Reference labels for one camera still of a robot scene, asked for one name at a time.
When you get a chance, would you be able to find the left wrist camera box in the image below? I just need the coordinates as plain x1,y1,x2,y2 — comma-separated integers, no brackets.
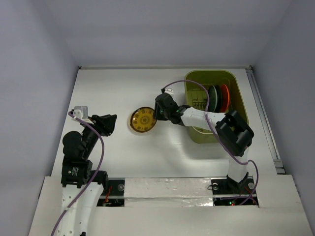
68,106,89,121

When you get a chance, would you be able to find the foil covered base bar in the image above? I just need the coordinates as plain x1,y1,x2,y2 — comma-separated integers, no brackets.
124,177,214,207

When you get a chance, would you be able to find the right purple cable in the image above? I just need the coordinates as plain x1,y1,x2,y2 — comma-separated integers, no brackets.
161,80,259,206

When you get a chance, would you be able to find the black teal plate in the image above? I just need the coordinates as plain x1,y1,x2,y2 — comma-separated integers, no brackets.
208,85,222,113

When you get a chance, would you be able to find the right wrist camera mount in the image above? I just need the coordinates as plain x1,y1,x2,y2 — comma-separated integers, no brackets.
161,88,174,95

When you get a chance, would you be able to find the purple cable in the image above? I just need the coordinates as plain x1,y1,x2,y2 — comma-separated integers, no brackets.
161,80,259,206
51,112,106,236

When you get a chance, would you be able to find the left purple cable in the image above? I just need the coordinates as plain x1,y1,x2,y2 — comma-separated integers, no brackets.
51,112,106,236

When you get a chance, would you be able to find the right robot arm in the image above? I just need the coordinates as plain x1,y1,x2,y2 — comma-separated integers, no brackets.
154,92,254,194

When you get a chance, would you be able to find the olive green dish rack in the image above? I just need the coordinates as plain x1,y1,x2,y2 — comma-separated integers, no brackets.
185,70,249,144

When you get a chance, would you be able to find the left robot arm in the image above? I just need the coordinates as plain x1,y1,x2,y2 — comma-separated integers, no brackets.
51,110,117,236

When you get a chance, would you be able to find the brown yellow plate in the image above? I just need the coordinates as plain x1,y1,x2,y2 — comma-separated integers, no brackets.
128,107,157,134

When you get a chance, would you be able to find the orange red plate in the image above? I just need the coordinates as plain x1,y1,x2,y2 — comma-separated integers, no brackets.
220,84,230,113

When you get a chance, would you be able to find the beige patterned plate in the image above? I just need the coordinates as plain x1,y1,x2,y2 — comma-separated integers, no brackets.
127,115,157,135

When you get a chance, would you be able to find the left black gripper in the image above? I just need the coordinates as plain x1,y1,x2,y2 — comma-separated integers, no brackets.
82,113,117,157

